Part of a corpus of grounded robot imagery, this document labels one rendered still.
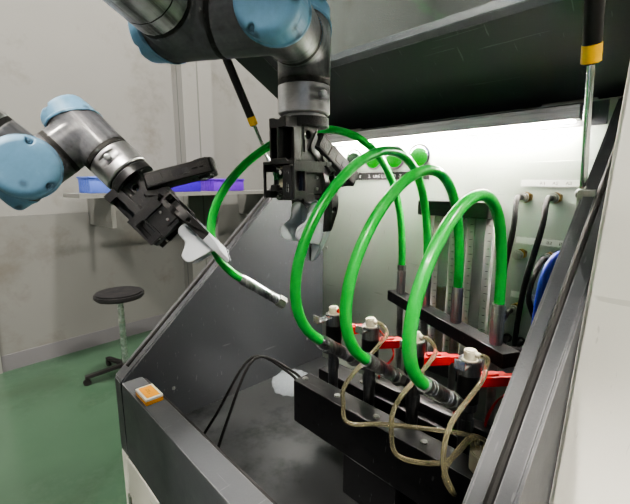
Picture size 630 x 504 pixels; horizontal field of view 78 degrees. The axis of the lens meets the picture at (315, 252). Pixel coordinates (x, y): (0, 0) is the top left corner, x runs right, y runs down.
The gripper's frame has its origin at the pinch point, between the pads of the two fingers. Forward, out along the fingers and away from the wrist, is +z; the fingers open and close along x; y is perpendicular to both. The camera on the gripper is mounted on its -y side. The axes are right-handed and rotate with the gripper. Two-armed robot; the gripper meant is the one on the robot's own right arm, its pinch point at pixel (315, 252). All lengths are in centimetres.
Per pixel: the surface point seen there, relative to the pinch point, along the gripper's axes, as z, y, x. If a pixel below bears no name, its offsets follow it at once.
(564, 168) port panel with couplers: -13.1, -32.1, 25.1
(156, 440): 30.1, 21.6, -14.4
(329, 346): 11.4, 5.7, 8.9
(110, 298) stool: 62, -27, -218
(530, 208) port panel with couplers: -6.4, -32.1, 20.7
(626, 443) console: 13.7, -2.9, 40.2
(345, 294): 1.3, 10.8, 16.3
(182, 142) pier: -46, -118, -295
